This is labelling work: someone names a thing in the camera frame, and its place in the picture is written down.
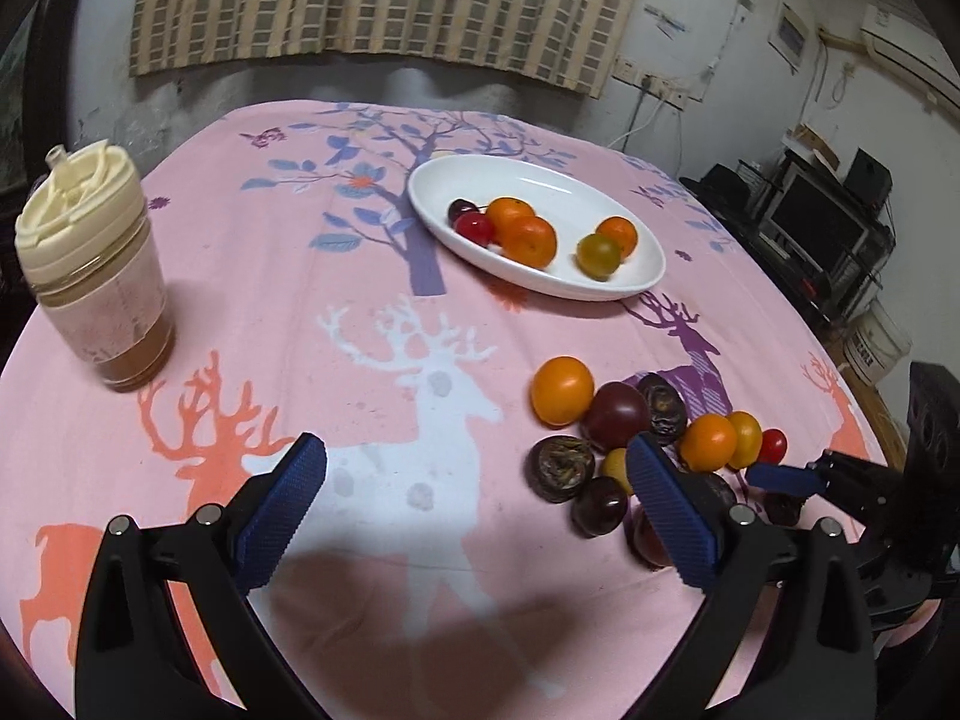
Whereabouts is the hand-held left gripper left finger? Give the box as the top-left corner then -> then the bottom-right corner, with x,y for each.
75,433 -> 328,720

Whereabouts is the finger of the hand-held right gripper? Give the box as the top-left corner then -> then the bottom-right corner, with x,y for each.
746,450 -> 899,520

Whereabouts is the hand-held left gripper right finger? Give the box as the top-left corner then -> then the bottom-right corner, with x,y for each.
627,433 -> 875,720

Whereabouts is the dark purple fruit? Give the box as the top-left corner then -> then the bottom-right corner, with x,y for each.
763,491 -> 805,527

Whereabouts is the white oval plate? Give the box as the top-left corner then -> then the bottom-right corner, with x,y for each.
407,157 -> 667,302

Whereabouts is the dark red plum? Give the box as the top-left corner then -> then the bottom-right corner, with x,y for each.
631,508 -> 680,569
583,382 -> 652,454

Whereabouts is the yellow orange tomato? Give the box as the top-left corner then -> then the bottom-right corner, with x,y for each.
726,411 -> 764,469

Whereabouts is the small yellow tomato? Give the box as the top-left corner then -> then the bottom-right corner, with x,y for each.
601,448 -> 637,496

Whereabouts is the wrinkled dark passion fruit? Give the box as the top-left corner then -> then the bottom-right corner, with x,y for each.
529,436 -> 598,502
637,373 -> 687,445

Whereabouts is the white plastic bucket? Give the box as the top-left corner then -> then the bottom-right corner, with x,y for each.
843,298 -> 913,388

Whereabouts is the large orange tomato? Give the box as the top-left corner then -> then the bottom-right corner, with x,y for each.
531,356 -> 596,425

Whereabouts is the black computer monitor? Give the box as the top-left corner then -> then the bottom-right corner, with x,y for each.
757,163 -> 877,272

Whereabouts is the green yellow tomato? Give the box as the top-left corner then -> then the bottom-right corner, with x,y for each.
576,234 -> 622,282

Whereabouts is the glass jar with cream lid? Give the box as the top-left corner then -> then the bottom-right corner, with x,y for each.
15,140 -> 177,394

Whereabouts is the black speaker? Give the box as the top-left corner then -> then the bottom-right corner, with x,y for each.
845,148 -> 894,205

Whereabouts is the cardboard piece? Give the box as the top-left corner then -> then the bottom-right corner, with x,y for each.
780,122 -> 841,170

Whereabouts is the white air conditioner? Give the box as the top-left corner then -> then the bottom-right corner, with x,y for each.
859,3 -> 960,115

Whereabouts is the white cable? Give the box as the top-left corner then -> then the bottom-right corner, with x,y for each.
606,75 -> 668,151

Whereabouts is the white wall power socket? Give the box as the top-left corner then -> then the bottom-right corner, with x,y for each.
613,58 -> 704,109

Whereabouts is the white wall panel box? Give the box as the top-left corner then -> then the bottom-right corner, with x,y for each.
770,3 -> 810,76

